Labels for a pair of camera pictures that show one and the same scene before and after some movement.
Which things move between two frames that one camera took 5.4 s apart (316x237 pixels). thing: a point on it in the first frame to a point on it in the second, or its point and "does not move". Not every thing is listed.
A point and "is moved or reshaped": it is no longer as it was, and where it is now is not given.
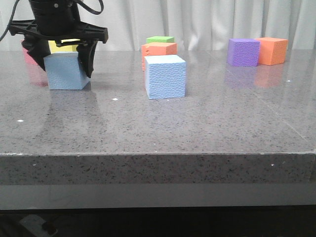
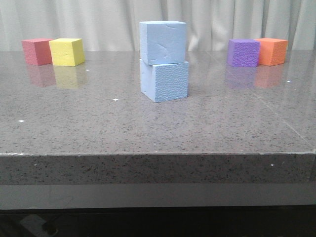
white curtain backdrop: [195, 24] does not move
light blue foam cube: [165, 76] is moved or reshaped
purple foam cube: [244, 52] does not move
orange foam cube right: [272, 51] does not move
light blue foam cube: [64, 71] to [162, 42]
